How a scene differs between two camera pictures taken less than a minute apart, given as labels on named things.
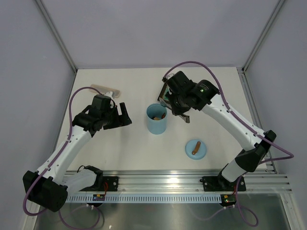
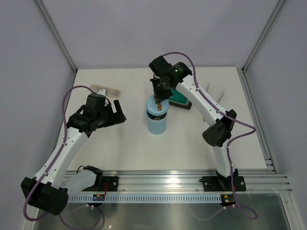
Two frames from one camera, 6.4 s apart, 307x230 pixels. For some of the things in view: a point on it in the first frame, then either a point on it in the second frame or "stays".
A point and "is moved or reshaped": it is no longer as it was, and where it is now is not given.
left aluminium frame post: [57, 35] stays
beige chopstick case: [103, 90] stays
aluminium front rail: [190, 181] stays
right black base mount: [218, 183] stays
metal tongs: [183, 116] is moved or reshaped
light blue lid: [190, 146] → [152, 106]
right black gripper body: [179, 106] → [161, 92]
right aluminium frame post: [274, 14] stays
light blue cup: [157, 118] stays
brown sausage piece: [197, 147] → [159, 106]
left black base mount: [102, 183] stays
